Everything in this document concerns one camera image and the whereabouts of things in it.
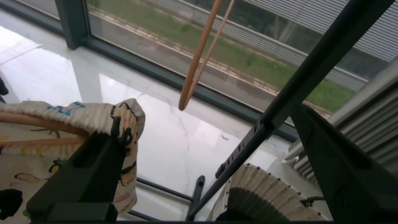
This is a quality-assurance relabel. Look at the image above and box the pink clothes hanger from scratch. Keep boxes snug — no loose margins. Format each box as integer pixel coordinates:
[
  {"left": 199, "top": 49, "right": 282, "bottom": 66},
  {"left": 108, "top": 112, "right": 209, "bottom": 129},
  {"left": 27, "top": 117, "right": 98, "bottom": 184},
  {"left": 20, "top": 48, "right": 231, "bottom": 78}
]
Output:
[
  {"left": 178, "top": 0, "right": 236, "bottom": 112},
  {"left": 0, "top": 111, "right": 91, "bottom": 147}
]

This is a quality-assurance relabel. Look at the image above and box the white laundry basket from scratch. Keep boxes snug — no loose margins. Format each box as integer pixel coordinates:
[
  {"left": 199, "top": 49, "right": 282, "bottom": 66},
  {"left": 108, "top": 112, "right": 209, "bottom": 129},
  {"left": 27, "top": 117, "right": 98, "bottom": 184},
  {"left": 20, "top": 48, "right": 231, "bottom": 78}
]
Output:
[{"left": 206, "top": 163, "right": 331, "bottom": 222}]

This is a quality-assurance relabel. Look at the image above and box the black clothes rack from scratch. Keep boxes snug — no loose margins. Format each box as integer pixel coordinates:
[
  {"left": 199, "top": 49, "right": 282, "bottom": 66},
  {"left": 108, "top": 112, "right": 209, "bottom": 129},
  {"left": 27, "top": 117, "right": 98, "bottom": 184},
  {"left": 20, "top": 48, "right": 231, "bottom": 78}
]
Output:
[{"left": 127, "top": 0, "right": 396, "bottom": 222}]

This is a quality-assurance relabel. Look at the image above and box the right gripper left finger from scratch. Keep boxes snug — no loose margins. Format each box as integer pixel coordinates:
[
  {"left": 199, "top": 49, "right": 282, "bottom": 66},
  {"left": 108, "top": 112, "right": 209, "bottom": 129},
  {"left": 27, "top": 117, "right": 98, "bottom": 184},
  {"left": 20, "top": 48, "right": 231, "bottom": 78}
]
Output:
[{"left": 26, "top": 132, "right": 125, "bottom": 222}]

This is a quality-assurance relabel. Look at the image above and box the cream printed garment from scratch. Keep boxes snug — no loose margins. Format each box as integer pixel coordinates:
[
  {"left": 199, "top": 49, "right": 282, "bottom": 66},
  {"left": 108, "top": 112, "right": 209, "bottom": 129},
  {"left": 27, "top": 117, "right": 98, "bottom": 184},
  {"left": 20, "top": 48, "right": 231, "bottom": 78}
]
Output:
[{"left": 0, "top": 98, "right": 146, "bottom": 222}]

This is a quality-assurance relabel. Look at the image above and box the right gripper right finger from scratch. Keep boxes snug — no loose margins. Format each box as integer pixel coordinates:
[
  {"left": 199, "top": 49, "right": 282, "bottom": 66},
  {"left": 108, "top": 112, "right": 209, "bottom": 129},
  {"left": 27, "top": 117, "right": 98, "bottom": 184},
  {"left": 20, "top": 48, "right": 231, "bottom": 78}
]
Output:
[{"left": 290, "top": 104, "right": 398, "bottom": 224}]

